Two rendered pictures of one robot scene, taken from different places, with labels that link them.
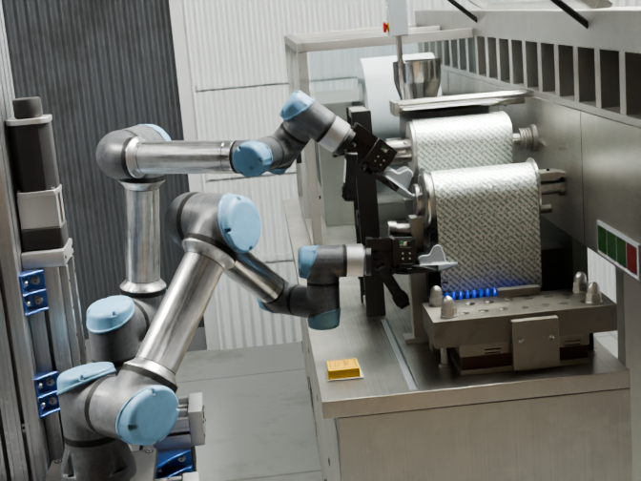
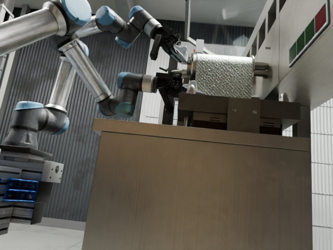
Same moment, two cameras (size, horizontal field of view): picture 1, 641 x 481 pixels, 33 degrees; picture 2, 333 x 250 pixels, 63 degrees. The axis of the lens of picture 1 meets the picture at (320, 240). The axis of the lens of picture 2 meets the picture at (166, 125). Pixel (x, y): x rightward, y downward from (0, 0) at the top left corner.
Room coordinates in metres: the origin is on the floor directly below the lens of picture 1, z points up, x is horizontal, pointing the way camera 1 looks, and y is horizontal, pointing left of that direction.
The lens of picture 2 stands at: (1.38, -0.30, 0.71)
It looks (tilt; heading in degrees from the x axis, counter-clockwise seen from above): 13 degrees up; 7
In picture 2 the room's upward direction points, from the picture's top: 6 degrees clockwise
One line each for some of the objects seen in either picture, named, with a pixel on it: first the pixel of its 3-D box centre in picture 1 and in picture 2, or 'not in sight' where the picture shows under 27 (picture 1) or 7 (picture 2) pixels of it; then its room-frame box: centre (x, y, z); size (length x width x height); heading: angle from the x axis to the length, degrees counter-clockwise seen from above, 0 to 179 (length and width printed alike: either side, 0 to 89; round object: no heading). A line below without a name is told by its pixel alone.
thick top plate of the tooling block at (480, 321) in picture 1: (517, 316); (233, 112); (2.33, -0.42, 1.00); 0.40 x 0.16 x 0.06; 93
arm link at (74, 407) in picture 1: (91, 398); not in sight; (2.08, 0.48, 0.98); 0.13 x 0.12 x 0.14; 49
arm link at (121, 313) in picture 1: (113, 327); (28, 115); (2.58, 0.52, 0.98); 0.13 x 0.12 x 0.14; 155
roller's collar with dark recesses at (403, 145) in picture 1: (398, 150); (187, 73); (2.75, -0.22, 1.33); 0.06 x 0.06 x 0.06; 3
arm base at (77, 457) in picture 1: (95, 451); not in sight; (2.08, 0.49, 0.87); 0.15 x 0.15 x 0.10
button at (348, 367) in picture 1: (342, 368); not in sight; (2.34, -0.03, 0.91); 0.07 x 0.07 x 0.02; 3
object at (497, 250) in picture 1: (489, 253); (222, 92); (2.45, -0.39, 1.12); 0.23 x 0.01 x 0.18; 93
